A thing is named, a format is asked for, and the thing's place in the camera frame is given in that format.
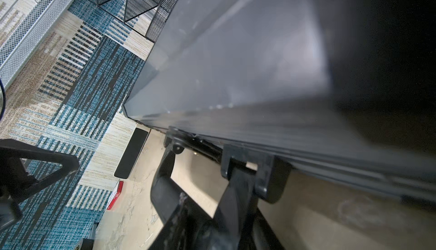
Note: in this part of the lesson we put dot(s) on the blue grey stapler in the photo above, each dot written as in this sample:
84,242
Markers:
131,154

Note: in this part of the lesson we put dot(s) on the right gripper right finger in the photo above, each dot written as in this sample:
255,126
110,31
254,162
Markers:
237,223

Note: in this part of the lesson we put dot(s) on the dark grey poker case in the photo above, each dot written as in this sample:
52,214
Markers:
343,90

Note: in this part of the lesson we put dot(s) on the white mesh wall basket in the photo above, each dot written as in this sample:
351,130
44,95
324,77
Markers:
24,25

